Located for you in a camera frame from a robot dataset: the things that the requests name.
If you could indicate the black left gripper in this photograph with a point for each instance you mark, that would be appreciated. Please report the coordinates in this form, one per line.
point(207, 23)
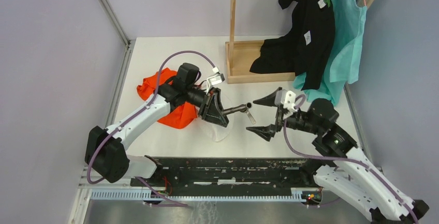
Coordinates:
point(211, 108)

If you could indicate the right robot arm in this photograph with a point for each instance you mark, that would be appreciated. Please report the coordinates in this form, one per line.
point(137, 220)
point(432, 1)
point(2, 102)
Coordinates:
point(340, 165)

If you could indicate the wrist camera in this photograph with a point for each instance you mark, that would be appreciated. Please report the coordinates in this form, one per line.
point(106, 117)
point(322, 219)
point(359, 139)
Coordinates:
point(215, 79)
point(285, 100)

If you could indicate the orange cloth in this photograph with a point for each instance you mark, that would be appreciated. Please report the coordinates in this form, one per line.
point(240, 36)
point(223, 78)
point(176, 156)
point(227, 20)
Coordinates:
point(181, 116)

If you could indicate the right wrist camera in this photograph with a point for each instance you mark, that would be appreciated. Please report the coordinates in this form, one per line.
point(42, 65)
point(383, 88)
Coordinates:
point(285, 100)

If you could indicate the teal garment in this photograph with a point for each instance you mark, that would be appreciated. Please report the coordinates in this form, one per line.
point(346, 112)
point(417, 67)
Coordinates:
point(344, 61)

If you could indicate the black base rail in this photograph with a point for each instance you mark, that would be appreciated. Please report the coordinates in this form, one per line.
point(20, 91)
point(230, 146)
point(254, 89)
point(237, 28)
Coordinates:
point(232, 177)

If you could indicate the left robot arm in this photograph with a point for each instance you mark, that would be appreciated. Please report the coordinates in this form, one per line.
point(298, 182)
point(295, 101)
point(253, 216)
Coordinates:
point(106, 147)

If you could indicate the black t-shirt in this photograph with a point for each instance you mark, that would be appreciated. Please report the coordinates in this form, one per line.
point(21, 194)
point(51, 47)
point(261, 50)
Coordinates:
point(305, 49)

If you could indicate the wooden clothes rack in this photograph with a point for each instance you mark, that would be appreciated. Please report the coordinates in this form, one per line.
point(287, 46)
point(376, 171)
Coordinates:
point(240, 55)

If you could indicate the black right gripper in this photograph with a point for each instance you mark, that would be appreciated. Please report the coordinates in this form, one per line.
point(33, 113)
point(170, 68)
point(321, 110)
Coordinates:
point(265, 132)

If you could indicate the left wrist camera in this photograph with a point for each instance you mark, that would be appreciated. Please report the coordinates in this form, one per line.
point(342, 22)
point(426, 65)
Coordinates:
point(215, 79)

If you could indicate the white bucket hat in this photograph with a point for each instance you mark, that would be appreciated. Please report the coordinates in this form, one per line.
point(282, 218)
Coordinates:
point(214, 132)

